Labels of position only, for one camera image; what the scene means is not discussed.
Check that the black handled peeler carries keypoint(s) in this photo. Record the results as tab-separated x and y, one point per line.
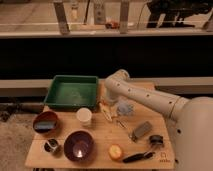
138	156

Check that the green plastic tray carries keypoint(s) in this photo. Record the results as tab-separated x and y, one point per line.
72	92

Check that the orange fruit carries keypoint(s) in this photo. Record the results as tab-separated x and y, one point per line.
115	152

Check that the blue sponge in bowl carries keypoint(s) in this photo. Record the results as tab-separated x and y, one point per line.
44	126

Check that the grey rectangular block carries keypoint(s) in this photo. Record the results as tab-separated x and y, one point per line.
142	129

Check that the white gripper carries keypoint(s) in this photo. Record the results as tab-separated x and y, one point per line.
111	97

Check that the dark purple bowl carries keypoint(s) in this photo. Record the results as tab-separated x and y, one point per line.
78	146

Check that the black tape roll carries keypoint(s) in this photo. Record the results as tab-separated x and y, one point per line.
156	140

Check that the wooden folding table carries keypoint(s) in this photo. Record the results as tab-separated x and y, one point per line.
104	135

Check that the white paper cup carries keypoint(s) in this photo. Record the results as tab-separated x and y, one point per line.
84	116

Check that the small metal can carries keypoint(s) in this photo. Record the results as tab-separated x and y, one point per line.
51	146

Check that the brown wooden bowl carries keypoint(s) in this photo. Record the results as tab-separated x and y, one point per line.
46	117

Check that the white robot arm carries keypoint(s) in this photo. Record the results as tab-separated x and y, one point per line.
194	117

